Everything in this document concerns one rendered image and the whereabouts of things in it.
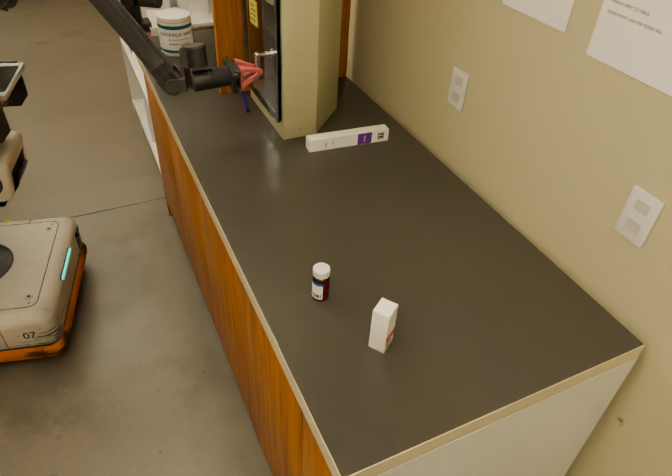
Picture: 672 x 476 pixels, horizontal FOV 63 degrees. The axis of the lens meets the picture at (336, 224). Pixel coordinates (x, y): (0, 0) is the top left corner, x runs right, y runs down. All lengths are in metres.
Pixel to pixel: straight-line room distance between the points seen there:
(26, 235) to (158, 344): 0.72
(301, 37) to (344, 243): 0.61
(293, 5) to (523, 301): 0.96
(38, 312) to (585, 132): 1.87
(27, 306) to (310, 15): 1.45
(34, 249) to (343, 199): 1.46
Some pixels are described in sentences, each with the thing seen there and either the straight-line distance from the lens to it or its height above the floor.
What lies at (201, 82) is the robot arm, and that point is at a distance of 1.62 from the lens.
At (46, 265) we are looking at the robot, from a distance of 2.45.
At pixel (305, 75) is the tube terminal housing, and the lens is 1.67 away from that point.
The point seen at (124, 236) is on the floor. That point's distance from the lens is 2.94.
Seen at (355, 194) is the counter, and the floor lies 0.94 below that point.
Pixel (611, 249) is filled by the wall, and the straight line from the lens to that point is 1.34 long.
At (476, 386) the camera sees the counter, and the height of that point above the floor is 0.94.
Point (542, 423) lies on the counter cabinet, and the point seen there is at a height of 0.80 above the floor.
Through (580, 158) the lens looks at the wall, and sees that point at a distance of 1.34.
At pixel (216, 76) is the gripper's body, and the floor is 1.16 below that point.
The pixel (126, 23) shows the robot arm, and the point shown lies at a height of 1.30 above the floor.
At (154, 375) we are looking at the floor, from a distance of 2.31.
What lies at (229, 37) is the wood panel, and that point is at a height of 1.14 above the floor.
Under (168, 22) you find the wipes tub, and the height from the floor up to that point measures 1.07.
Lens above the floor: 1.81
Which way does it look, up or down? 39 degrees down
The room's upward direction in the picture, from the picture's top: 4 degrees clockwise
